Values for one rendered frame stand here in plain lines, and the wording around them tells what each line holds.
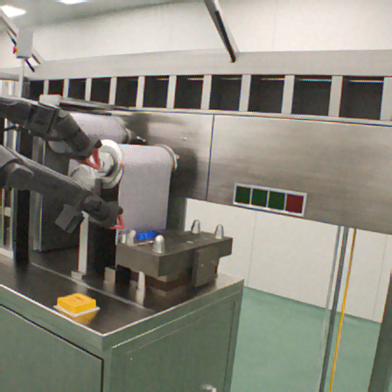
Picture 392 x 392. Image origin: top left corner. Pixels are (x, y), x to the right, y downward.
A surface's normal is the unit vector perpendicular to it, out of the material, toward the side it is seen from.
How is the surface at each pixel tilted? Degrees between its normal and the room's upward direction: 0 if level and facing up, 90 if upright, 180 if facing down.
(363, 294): 90
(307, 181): 90
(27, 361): 90
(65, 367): 90
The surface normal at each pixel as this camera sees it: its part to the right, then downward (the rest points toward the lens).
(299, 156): -0.56, 0.06
